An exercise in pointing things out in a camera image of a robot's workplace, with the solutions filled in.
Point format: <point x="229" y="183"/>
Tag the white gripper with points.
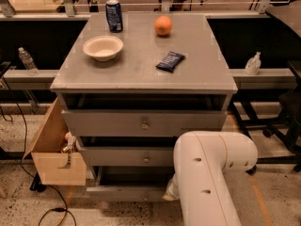
<point x="170" y="190"/>

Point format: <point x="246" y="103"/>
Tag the grey bottom drawer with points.
<point x="130" y="184"/>

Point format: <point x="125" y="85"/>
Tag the grey drawer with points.
<point x="130" y="184"/>
<point x="136" y="152"/>
<point x="129" y="123"/>

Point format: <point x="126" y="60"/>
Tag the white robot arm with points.
<point x="200" y="160"/>

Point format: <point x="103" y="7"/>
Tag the grey middle drawer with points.
<point x="136" y="152"/>

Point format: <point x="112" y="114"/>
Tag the grey top drawer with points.
<point x="129" y="123"/>

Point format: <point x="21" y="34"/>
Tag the grey drawer cabinet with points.
<point x="202" y="82"/>

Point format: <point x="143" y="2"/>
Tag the cardboard box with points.
<point x="54" y="166"/>

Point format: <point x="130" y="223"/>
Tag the black office chair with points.
<point x="286" y="126"/>

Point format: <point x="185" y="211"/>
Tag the dark blue snack bag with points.
<point x="170" y="62"/>

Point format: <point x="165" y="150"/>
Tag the clear sanitizer pump bottle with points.
<point x="253" y="65"/>

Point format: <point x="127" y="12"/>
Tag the white paper bowl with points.
<point x="103" y="48"/>

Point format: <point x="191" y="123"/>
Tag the orange fruit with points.
<point x="163" y="26"/>

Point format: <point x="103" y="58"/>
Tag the blue soda can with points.
<point x="114" y="15"/>

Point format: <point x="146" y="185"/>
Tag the clear plastic water bottle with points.
<point x="28" y="61"/>

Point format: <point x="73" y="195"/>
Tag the grey metal rail bench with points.
<point x="265" y="79"/>

